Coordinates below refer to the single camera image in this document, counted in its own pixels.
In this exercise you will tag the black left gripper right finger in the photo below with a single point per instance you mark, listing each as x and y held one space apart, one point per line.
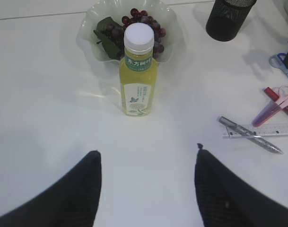
225 200

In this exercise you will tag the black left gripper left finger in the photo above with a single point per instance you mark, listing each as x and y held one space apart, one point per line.
70 202

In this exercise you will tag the green tea bottle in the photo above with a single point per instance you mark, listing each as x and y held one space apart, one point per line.
138 70

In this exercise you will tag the purple grape bunch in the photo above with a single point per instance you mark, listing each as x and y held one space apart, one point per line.
111 35

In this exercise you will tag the red glitter pen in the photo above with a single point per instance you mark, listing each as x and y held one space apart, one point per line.
274 97

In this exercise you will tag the grey glitter pen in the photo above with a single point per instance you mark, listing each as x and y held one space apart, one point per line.
236 131

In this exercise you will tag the clear plastic ruler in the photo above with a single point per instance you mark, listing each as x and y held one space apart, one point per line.
268 130

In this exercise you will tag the black mesh pen holder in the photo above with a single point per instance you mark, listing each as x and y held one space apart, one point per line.
227 17

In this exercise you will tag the blue scissors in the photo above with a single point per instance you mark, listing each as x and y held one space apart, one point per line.
276 61

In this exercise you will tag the pink scissors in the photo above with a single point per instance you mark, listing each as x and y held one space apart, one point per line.
273 107

